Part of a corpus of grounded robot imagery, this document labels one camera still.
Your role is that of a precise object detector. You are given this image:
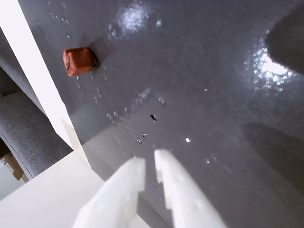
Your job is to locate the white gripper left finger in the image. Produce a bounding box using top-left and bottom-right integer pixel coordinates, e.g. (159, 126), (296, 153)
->
(72, 157), (146, 228)

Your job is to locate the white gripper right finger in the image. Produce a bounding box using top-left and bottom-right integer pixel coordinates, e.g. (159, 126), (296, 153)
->
(153, 149), (228, 228)

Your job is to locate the red cube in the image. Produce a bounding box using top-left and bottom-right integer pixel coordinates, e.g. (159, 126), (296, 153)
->
(63, 47), (99, 77)

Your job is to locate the cardboard box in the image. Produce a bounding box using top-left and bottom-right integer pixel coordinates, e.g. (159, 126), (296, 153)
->
(0, 152), (25, 181)

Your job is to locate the grey fabric sofa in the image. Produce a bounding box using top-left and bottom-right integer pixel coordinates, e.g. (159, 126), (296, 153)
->
(0, 26), (73, 179)

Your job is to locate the dark grey table mat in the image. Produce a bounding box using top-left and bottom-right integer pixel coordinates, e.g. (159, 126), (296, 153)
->
(18, 0), (304, 228)

